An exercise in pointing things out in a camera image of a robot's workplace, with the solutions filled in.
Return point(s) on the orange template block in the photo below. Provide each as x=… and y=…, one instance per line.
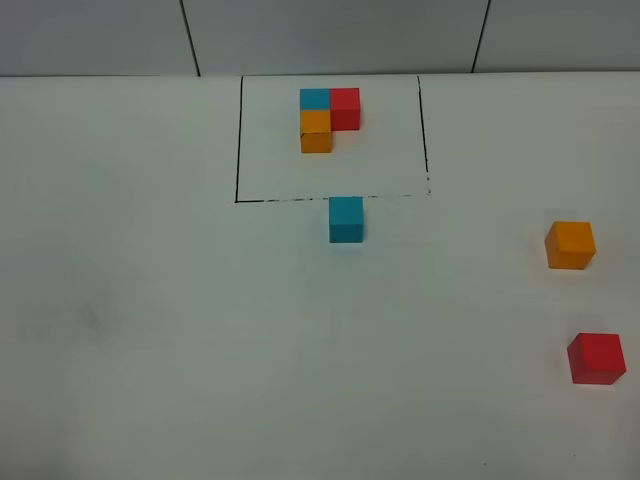
x=315, y=131

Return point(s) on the red template block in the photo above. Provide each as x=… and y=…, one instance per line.
x=345, y=109

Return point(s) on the blue template block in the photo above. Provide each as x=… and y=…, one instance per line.
x=314, y=99

